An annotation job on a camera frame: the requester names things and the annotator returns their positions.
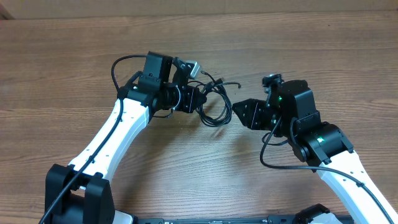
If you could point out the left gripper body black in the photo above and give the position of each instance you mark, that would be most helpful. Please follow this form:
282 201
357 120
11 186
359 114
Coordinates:
186 97

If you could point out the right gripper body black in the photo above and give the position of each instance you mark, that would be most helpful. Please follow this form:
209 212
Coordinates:
266 119

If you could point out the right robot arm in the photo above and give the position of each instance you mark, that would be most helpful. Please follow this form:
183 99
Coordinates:
289 111

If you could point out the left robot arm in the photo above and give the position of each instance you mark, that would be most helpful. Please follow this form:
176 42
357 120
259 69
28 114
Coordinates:
80 192

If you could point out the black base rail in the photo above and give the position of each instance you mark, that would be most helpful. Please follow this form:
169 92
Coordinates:
314 214

